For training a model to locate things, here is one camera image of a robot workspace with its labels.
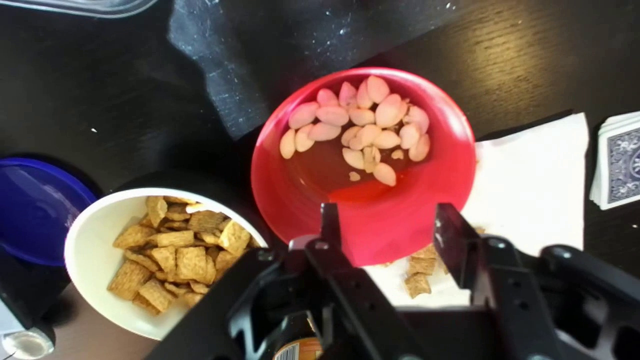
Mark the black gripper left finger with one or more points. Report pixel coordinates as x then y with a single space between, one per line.
330 239

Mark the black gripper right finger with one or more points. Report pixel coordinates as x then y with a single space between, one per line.
459 247

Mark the pink plastic bowl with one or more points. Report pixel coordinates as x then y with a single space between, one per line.
379 222

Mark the white bowl of cereal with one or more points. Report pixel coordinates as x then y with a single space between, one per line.
147 256

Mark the white paper napkin with cereal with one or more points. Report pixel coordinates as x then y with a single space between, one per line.
530 185

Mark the blue playing card deck middle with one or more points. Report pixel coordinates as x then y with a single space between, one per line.
617 177

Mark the blue plastic lid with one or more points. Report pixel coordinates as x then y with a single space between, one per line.
38 203

